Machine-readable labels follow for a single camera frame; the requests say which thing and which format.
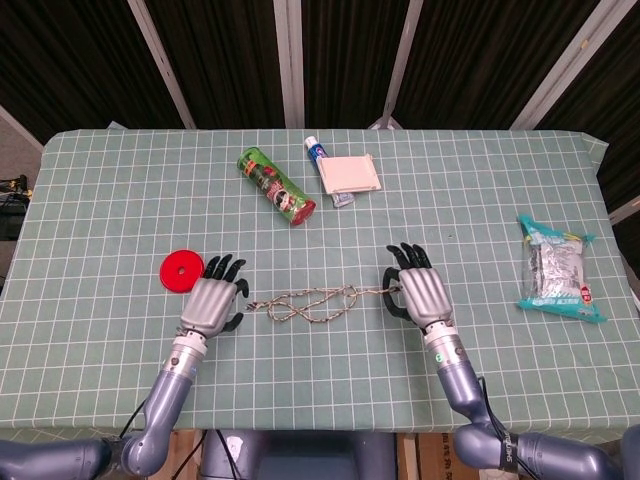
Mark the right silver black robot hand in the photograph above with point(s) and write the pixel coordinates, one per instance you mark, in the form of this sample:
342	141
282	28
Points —
425	295

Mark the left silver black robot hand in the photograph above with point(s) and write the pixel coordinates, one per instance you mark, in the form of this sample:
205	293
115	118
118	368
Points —
210	305

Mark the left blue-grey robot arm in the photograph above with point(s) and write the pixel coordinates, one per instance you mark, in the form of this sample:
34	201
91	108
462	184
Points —
170	390

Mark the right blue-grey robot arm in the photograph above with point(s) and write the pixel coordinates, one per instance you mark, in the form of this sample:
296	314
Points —
460	385

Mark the red plastic disc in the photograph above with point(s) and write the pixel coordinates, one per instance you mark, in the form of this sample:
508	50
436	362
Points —
172	280

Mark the green checked tablecloth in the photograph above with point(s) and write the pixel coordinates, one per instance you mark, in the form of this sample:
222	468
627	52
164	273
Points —
320	375

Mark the teal silver snack bag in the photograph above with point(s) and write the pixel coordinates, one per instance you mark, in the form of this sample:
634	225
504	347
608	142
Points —
555	265

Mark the green Pringles can red lid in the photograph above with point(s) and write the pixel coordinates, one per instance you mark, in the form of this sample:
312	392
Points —
275	187

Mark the white plastic tray holder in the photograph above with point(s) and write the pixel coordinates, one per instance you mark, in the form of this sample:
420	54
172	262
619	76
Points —
350	175

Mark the brown cardboard box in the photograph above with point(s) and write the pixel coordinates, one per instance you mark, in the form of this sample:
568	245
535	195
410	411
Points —
435	460

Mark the blue white toothpaste tube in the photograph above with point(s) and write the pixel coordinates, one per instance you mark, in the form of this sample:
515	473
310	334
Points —
315	149

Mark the blue-grey robot torso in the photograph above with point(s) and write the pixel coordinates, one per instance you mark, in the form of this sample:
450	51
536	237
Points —
310	460

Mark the white frame post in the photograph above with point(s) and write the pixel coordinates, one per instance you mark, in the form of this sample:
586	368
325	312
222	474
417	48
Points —
402	60
625	207
565	65
162	62
290	62

